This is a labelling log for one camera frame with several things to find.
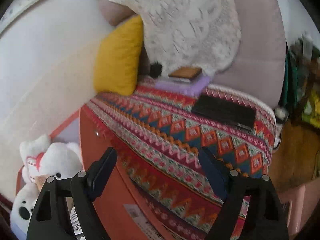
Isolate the colourful patterned bed blanket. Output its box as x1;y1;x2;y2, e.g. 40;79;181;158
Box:
80;78;276;239

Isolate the white bear plush checkered shirt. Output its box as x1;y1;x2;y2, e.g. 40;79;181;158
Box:
10;183;39;239

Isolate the yellow cushion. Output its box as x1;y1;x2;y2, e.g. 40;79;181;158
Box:
93;15;143;96

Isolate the orange storage box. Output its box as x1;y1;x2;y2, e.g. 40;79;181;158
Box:
15;104;176;240

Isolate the purple cloth pad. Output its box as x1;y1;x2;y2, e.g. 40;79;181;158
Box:
155;74;212;97

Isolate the pink plastic crate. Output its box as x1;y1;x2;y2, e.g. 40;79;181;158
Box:
279;184;306;236

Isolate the brown notebook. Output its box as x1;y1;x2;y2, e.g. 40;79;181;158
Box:
168;67;202;80

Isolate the pink grey armchair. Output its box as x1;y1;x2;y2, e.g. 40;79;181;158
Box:
101;0;286;108

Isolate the white fluffy throw blanket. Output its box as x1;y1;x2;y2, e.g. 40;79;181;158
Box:
109;0;241;76

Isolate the black flat case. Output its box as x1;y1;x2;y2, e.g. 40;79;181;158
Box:
191;95;256;131

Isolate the white plush rabbit toy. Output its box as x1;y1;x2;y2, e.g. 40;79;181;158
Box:
20;134;83;183

